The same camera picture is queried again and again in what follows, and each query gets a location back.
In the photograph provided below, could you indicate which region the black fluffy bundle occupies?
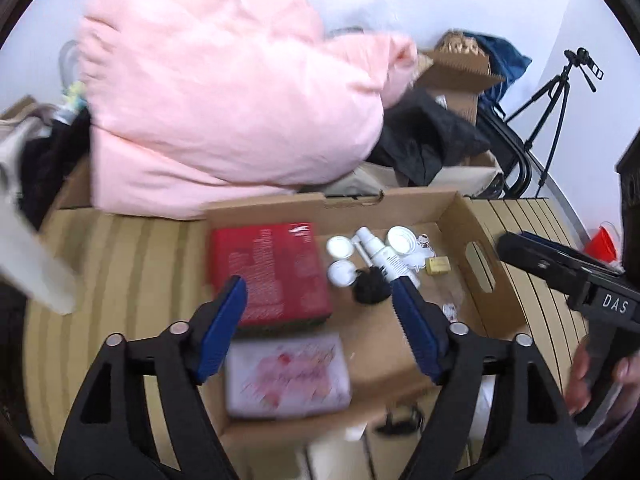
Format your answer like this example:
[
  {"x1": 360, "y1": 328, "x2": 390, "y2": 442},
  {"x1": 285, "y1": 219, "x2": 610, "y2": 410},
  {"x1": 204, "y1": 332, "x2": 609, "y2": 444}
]
[{"x1": 352, "y1": 267, "x2": 393, "y2": 306}]

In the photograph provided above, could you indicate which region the black cloth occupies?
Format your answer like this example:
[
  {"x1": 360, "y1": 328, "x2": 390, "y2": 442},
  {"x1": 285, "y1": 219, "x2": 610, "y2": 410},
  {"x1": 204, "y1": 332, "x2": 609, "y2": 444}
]
[{"x1": 367, "y1": 91, "x2": 493, "y2": 188}]

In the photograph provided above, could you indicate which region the small white lid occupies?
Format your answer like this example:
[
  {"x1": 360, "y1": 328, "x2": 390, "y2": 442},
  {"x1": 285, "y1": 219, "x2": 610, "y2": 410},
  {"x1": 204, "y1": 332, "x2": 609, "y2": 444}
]
[{"x1": 326, "y1": 235, "x2": 355, "y2": 259}]

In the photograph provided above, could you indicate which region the red plastic container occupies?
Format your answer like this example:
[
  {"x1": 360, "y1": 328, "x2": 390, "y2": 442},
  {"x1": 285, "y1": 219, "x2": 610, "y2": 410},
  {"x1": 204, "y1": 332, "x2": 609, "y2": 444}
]
[{"x1": 584, "y1": 220, "x2": 621, "y2": 263}]

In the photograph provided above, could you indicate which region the grey metal handle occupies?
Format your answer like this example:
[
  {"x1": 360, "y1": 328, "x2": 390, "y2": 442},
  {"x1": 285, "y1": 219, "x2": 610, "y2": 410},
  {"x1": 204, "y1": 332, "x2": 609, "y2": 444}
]
[{"x1": 59, "y1": 40, "x2": 83, "y2": 81}]

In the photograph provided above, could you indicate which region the white pill jar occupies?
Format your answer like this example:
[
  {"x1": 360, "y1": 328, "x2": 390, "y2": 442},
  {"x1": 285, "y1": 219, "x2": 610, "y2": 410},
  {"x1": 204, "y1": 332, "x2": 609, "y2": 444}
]
[{"x1": 386, "y1": 225, "x2": 417, "y2": 256}]

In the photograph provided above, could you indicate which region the person's right hand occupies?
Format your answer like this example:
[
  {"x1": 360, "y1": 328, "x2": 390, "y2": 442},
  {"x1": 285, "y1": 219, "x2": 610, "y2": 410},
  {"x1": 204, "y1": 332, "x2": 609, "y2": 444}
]
[{"x1": 567, "y1": 337, "x2": 640, "y2": 416}]

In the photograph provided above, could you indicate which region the dark blue bag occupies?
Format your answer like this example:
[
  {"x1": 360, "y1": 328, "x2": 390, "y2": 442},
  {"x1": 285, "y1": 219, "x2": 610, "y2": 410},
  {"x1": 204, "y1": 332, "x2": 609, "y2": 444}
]
[{"x1": 465, "y1": 34, "x2": 532, "y2": 111}]

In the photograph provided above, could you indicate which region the white spray bottle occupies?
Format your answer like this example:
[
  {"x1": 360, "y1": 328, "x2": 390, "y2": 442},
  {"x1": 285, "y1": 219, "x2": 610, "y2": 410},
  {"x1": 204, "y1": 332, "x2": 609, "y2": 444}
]
[{"x1": 354, "y1": 227, "x2": 422, "y2": 288}]

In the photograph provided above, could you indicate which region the cardboard tray box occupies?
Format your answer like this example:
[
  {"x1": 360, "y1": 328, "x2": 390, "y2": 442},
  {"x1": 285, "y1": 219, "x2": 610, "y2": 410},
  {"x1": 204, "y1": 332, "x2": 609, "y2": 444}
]
[{"x1": 202, "y1": 190, "x2": 531, "y2": 456}]

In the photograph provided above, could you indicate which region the dark clothing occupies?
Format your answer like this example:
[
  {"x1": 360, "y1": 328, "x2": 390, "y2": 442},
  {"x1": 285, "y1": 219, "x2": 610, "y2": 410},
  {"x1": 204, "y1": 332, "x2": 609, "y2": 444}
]
[{"x1": 20, "y1": 107, "x2": 93, "y2": 228}]

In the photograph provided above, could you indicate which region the large white lid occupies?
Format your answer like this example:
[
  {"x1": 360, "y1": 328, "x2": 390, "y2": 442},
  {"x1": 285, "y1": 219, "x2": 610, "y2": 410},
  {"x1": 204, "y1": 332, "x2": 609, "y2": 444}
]
[{"x1": 327, "y1": 260, "x2": 357, "y2": 288}]

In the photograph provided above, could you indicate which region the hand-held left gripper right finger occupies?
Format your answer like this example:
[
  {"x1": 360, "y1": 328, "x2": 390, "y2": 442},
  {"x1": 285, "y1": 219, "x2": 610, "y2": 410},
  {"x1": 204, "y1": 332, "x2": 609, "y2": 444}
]
[{"x1": 391, "y1": 277, "x2": 586, "y2": 480}]

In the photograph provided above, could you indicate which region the woven rattan ball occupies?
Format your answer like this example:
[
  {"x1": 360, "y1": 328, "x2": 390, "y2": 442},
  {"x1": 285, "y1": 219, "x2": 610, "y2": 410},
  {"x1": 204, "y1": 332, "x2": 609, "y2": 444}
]
[{"x1": 440, "y1": 32, "x2": 483, "y2": 56}]

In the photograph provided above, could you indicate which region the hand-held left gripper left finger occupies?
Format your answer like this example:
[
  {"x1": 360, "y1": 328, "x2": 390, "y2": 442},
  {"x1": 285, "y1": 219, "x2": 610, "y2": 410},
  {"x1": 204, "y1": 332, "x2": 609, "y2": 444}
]
[{"x1": 54, "y1": 275, "x2": 249, "y2": 480}]

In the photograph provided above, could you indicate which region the pink patterned box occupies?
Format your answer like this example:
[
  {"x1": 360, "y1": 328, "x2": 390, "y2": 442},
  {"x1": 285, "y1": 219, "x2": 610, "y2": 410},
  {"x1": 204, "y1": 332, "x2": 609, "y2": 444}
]
[{"x1": 223, "y1": 336, "x2": 352, "y2": 418}]

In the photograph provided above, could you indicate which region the beige clothing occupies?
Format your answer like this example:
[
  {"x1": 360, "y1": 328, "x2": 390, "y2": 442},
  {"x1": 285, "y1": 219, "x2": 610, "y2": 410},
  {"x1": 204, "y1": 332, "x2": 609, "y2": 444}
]
[{"x1": 0, "y1": 105, "x2": 61, "y2": 201}]

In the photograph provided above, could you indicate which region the red box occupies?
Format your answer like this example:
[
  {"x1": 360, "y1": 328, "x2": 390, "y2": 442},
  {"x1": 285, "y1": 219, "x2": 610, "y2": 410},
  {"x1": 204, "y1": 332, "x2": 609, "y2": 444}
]
[{"x1": 207, "y1": 222, "x2": 334, "y2": 328}]

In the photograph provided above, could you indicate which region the black tripod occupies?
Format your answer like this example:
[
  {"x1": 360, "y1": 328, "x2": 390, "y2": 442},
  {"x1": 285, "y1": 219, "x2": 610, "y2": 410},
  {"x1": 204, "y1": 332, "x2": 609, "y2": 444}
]
[{"x1": 505, "y1": 62, "x2": 573, "y2": 198}]

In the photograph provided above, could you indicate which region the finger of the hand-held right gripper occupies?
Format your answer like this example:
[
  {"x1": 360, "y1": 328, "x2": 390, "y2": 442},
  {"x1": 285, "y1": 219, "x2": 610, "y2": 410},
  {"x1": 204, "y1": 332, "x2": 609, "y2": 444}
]
[
  {"x1": 496, "y1": 232, "x2": 593, "y2": 306},
  {"x1": 520, "y1": 231, "x2": 622, "y2": 276}
]

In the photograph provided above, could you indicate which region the open cardboard box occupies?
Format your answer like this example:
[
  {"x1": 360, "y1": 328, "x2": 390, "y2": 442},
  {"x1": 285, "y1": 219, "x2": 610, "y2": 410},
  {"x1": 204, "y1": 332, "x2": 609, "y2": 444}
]
[{"x1": 415, "y1": 49, "x2": 507, "y2": 126}]

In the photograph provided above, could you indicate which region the cream cloth bag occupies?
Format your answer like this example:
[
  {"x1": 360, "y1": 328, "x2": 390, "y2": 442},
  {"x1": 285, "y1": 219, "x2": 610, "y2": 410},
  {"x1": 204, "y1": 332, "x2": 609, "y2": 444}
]
[{"x1": 325, "y1": 162, "x2": 503, "y2": 198}]

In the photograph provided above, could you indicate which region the pink duvet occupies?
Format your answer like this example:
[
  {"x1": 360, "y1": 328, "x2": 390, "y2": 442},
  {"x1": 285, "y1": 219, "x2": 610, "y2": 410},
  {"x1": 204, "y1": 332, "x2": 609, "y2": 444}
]
[{"x1": 75, "y1": 0, "x2": 418, "y2": 221}]

